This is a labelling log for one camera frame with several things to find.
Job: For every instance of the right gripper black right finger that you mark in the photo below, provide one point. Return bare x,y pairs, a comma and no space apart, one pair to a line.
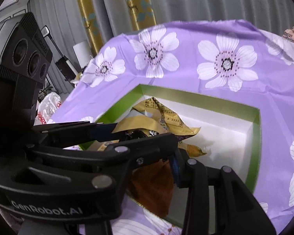
236,209

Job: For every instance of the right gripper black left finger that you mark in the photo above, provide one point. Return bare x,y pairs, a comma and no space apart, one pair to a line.
52,176

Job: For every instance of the orange snack bag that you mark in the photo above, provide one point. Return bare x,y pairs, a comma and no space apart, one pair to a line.
152,187

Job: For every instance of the yellow striped snack packet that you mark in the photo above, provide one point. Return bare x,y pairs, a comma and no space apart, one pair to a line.
151,115

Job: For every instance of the tan barcode snack packet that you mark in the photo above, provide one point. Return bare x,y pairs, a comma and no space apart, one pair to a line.
101,146

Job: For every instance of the pale yellow green snack packet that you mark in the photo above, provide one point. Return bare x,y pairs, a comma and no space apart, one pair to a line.
192,150

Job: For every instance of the green cardboard box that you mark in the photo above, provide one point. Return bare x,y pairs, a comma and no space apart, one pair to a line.
229,133

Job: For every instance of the white red plastic bag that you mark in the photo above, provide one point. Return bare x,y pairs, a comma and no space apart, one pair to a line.
46,108

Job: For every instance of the stick vacuum cleaner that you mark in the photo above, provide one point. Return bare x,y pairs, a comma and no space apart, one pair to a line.
63,64

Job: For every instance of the white board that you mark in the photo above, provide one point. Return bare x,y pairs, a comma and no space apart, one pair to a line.
83,53

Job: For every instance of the purple floral tablecloth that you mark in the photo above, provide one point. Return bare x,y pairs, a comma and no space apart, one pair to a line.
232,60

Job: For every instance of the gold patterned curtain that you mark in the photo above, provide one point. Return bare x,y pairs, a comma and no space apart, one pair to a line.
104,19

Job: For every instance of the grey curtain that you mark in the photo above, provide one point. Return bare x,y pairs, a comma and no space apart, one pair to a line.
64,20

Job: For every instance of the black camera module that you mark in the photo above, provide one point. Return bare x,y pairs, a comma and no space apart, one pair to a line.
25,58

